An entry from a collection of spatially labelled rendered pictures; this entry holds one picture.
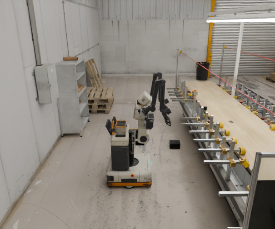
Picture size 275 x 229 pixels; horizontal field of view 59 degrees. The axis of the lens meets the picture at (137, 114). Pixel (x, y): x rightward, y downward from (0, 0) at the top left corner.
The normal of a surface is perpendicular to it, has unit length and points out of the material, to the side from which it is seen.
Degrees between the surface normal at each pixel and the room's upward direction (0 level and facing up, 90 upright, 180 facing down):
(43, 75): 90
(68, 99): 90
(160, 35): 90
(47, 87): 90
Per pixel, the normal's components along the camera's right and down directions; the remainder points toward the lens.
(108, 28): 0.00, 0.35
